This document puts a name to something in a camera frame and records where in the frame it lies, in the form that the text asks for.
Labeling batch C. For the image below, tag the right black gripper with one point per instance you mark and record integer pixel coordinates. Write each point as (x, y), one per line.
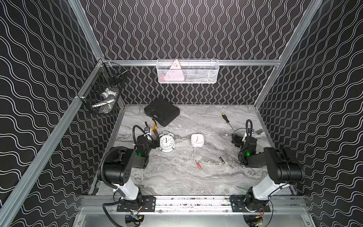
(238, 138)

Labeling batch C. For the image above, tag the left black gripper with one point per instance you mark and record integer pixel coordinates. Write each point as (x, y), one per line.
(149, 135)

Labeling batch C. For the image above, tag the black gold AA battery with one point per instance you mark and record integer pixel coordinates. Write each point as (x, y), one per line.
(222, 161)

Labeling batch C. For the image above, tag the white square alarm clock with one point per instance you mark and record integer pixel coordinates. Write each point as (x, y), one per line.
(197, 140)

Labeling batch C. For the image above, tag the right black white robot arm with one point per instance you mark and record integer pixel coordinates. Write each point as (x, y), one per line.
(282, 166)

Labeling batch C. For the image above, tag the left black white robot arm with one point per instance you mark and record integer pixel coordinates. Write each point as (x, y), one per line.
(117, 164)

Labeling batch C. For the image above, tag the white twin bell alarm clock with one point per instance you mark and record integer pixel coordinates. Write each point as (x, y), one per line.
(167, 142)

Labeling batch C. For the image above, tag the black yellow screwdriver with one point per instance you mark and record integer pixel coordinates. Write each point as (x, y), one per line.
(227, 121)

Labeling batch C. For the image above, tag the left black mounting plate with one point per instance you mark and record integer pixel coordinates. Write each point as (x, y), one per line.
(144, 204)

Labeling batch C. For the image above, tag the black mounting plate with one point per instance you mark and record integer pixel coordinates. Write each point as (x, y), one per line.
(247, 203)
(144, 204)

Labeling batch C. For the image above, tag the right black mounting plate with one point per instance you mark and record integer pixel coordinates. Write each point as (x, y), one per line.
(247, 203)

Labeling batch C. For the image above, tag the white items in black basket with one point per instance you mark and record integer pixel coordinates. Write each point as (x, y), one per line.
(108, 100)

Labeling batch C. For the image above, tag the pink triangular card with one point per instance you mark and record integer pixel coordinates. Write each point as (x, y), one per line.
(175, 73)

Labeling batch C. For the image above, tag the yellow handled pliers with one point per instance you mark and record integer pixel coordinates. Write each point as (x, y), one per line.
(153, 127)

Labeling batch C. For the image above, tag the black wire wall basket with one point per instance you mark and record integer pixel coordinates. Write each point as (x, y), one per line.
(110, 75)

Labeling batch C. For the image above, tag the aluminium front rail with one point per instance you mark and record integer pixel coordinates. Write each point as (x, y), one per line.
(195, 205)

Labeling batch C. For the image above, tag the white wire wall basket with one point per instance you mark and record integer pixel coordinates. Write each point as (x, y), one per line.
(196, 71)

